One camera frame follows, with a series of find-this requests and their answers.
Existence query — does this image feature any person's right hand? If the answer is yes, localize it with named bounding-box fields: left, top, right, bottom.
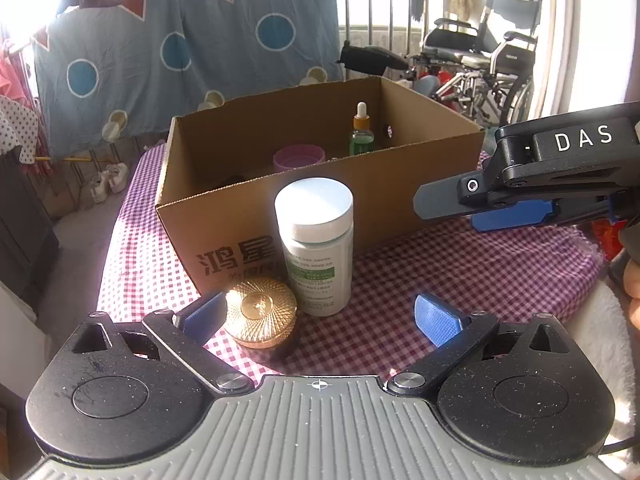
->
left=622, top=260, right=640, bottom=331

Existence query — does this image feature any white fleece cloth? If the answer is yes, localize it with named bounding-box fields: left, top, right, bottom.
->
left=574, top=284, right=637, bottom=412

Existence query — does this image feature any pair of white shoes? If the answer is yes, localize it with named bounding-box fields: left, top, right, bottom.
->
left=90, top=161, right=133, bottom=204

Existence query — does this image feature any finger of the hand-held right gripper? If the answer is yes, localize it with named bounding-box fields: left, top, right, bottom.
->
left=470, top=195, right=640, bottom=234
left=414, top=172, right=640, bottom=222

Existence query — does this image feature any grey blue seat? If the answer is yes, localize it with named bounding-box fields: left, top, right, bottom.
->
left=412, top=75, right=442, bottom=98

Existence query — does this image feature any yellow rod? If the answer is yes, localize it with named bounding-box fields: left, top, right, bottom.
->
left=37, top=155, right=132, bottom=164

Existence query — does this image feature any black padded seat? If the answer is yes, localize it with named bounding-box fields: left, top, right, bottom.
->
left=340, top=45, right=409, bottom=77

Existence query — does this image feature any white pill bottle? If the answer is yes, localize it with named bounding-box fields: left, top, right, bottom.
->
left=274, top=177, right=356, bottom=317

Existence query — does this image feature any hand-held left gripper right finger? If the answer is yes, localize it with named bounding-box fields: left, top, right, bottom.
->
left=387, top=294, right=572, bottom=394

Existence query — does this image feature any metal railing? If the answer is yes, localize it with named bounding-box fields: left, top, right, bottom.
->
left=334, top=0, right=451, bottom=57

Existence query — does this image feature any purple checkered tablecloth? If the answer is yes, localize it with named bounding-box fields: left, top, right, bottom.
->
left=95, top=145, right=609, bottom=380

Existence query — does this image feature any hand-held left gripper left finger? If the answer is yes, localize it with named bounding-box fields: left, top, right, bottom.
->
left=72, top=290, right=255, bottom=394

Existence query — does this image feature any brown cardboard box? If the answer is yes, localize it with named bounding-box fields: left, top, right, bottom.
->
left=155, top=75, right=486, bottom=297

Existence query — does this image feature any black folding wheelchair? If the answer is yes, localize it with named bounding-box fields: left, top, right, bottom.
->
left=422, top=0, right=547, bottom=127

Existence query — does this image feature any red object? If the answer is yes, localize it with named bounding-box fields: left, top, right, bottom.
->
left=591, top=219, right=627, bottom=262

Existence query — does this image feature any pink hanging cloth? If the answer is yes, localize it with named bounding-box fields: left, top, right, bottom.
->
left=0, top=35, right=39, bottom=107

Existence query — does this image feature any gold round jar lid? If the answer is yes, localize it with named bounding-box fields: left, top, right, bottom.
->
left=222, top=279, right=301, bottom=361

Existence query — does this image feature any blue printed blanket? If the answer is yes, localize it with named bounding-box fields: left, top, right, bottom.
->
left=32, top=0, right=344, bottom=154

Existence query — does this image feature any dark cabinet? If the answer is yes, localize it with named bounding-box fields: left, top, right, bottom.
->
left=0, top=149, right=62, bottom=307

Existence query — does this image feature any white polka dot cloth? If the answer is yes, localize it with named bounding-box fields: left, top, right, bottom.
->
left=0, top=94, right=42, bottom=164

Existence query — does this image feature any pink plastic cup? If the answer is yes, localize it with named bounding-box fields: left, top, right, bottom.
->
left=272, top=144, right=326, bottom=173

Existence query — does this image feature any black cable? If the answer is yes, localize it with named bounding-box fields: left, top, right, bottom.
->
left=599, top=432, right=640, bottom=457

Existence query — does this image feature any green dropper bottle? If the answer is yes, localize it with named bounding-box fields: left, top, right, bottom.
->
left=350, top=102, right=377, bottom=157

